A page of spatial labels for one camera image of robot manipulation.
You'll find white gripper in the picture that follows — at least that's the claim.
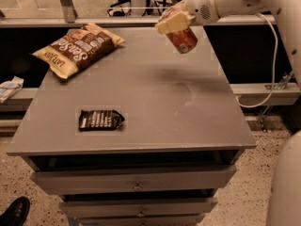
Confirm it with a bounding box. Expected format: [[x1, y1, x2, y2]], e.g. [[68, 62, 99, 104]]
[[155, 0, 219, 34]]

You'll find top grey drawer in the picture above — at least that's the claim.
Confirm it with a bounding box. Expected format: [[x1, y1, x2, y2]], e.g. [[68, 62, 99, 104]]
[[31, 165, 236, 195]]

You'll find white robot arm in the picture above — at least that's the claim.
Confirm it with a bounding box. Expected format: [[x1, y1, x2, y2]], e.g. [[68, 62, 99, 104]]
[[155, 0, 301, 226]]

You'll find grey drawer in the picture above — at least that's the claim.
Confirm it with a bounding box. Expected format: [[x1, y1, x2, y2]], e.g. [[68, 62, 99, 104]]
[[59, 198, 217, 218], [79, 214, 205, 226], [31, 165, 236, 195]]

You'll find black office chair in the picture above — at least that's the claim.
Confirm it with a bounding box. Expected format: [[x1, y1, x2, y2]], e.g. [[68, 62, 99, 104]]
[[107, 0, 172, 17]]

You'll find white cable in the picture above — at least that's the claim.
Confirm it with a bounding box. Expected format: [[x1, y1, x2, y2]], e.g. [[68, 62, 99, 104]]
[[235, 12, 279, 109]]

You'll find bottom grey drawer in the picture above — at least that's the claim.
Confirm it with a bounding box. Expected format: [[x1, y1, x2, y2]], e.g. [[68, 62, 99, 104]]
[[79, 214, 205, 226]]

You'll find black leather shoe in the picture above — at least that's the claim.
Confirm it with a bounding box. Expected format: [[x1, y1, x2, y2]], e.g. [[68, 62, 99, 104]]
[[0, 196, 30, 226]]

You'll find brown and yellow chip bag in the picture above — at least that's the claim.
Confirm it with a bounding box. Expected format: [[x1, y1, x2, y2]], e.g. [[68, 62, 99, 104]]
[[33, 23, 124, 80]]

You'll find middle grey drawer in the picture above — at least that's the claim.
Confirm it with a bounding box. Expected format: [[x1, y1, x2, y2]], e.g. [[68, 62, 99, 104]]
[[59, 198, 217, 218]]

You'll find grey drawer cabinet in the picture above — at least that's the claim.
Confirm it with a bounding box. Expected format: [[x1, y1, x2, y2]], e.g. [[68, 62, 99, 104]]
[[6, 25, 257, 226]]

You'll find white folded cloth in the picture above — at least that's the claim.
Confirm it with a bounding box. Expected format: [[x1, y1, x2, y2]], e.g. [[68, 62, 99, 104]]
[[0, 76, 24, 104]]

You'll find orange soda can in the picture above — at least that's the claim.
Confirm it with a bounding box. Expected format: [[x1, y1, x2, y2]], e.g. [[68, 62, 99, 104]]
[[166, 27, 198, 54]]

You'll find small black snack packet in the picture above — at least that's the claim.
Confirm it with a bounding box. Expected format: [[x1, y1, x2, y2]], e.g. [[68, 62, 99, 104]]
[[78, 110, 125, 131]]

